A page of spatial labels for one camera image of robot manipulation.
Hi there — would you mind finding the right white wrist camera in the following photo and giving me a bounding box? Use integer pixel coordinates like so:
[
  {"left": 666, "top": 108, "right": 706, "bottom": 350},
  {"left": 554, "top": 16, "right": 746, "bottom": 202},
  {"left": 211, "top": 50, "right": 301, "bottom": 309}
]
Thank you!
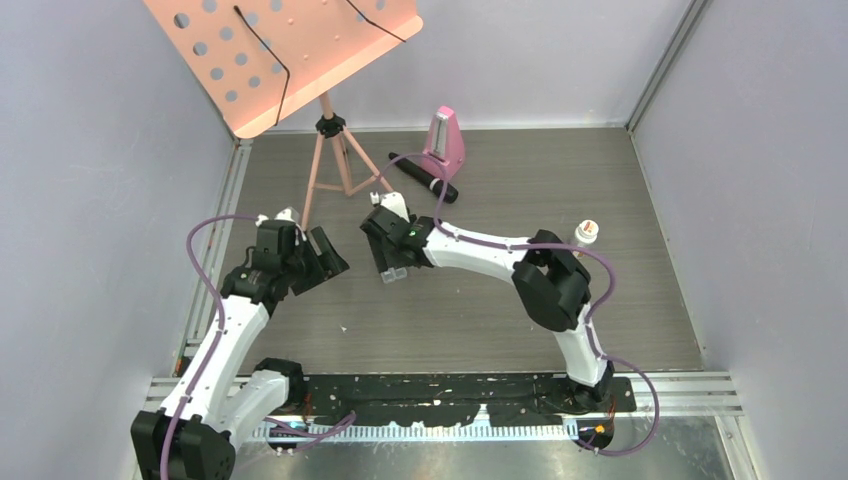
[{"left": 369, "top": 192, "right": 412, "bottom": 223}]

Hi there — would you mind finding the pink music stand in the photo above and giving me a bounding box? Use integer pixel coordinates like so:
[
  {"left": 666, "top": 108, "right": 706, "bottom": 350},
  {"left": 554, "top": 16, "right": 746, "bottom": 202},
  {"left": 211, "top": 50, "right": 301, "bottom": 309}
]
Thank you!
[{"left": 144, "top": 0, "right": 423, "bottom": 226}]

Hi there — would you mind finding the white pill bottle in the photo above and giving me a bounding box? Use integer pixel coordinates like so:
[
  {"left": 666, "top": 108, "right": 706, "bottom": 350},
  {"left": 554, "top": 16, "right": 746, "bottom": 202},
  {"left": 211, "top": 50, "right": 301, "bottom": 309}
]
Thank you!
[{"left": 569, "top": 219, "right": 599, "bottom": 259}]

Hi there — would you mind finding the clear plastic pill organizer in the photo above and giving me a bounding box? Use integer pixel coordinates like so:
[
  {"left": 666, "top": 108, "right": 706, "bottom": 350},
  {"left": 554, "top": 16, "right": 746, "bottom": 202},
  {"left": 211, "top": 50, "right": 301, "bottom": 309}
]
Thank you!
[{"left": 380, "top": 267, "right": 408, "bottom": 284}]

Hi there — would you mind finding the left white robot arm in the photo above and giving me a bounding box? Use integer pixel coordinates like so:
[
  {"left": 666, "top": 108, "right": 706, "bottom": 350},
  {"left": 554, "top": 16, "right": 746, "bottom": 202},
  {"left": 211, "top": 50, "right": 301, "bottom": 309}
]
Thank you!
[{"left": 130, "top": 208, "right": 349, "bottom": 479}]

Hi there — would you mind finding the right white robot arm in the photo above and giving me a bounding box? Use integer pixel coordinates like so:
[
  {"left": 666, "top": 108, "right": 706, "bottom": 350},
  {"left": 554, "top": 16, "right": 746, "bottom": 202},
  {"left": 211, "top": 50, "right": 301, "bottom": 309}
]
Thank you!
[{"left": 360, "top": 205, "right": 615, "bottom": 411}]

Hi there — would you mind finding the pink metronome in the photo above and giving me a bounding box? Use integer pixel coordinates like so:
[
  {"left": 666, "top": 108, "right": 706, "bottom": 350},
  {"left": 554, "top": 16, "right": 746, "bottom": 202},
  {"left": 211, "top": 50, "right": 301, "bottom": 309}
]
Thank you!
[{"left": 419, "top": 106, "right": 466, "bottom": 181}]

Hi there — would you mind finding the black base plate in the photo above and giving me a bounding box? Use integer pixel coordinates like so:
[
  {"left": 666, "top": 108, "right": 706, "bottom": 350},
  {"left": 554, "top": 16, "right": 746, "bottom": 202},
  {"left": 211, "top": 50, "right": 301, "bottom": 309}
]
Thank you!
[{"left": 272, "top": 373, "right": 637, "bottom": 427}]

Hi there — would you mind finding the black microphone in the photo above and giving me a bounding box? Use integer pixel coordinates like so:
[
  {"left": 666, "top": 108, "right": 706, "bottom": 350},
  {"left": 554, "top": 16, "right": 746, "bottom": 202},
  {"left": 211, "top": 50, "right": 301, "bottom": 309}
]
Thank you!
[{"left": 395, "top": 159, "right": 459, "bottom": 204}]

